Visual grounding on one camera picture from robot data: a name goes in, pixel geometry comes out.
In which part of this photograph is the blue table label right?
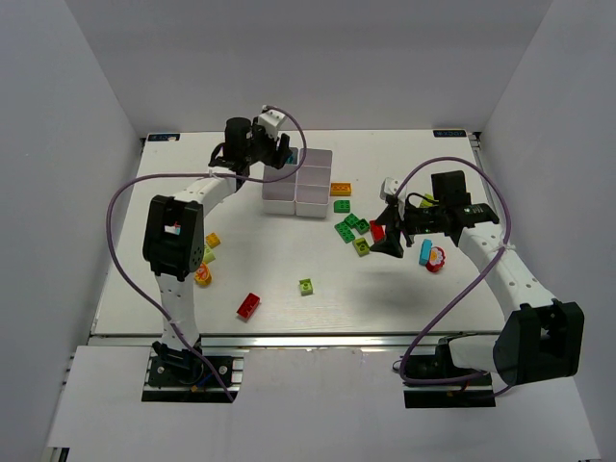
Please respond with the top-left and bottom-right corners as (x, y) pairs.
(432, 129), (467, 138)

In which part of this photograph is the green lego brick lower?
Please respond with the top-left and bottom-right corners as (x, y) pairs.
(334, 221), (355, 244)

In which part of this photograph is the yellow flower lego brick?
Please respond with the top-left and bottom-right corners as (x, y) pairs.
(194, 263), (212, 287)

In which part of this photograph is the green L-shaped lego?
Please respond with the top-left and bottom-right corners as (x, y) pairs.
(344, 214), (370, 235)

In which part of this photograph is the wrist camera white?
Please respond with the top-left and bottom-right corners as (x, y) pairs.
(379, 177), (400, 200)
(257, 106), (287, 141)

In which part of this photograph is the orange flat lego brick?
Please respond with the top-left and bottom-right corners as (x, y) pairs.
(330, 182), (352, 196)

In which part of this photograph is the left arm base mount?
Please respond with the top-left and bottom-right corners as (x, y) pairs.
(141, 351), (244, 404)

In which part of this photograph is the orange small lego brick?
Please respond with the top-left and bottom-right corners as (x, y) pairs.
(205, 233), (221, 248)

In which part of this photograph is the lime green small lego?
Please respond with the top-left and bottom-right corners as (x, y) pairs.
(419, 194), (439, 208)

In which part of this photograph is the blue table label left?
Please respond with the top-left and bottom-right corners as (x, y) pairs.
(146, 133), (180, 142)

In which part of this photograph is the red flower lego brick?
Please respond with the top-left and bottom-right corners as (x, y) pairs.
(425, 246), (446, 273)

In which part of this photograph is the lime lego brick center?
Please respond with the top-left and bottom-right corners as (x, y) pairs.
(298, 278), (314, 296)

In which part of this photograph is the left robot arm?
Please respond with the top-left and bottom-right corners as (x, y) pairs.
(142, 110), (292, 384)

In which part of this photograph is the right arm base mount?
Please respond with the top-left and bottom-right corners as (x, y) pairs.
(402, 344), (496, 409)

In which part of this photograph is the aluminium rail front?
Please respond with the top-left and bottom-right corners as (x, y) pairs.
(89, 330), (511, 350)

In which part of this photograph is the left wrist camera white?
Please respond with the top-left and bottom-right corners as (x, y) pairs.
(257, 106), (287, 141)

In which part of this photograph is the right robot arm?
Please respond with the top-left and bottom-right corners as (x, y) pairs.
(371, 170), (584, 387)

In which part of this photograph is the light blue lego brick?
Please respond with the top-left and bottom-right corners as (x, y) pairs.
(419, 239), (432, 266)

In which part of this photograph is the teal rounded lego brick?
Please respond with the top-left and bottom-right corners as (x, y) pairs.
(286, 148), (298, 165)

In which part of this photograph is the white right divided container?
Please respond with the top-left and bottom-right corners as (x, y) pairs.
(295, 148), (333, 218)

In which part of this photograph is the lime lego brick left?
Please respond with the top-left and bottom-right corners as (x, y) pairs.
(202, 244), (216, 265)

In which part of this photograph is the olive green lego brick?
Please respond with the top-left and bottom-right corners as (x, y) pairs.
(352, 238), (370, 257)

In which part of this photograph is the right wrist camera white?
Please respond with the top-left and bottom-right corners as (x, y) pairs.
(379, 177), (400, 200)

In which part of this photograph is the blue table label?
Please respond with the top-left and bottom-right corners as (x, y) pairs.
(432, 129), (467, 138)
(146, 133), (180, 142)

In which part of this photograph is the red lego brick front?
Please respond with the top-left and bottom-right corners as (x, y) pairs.
(236, 293), (261, 321)

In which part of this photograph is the lime lego brick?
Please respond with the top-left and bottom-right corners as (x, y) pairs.
(298, 278), (314, 296)
(202, 244), (216, 265)

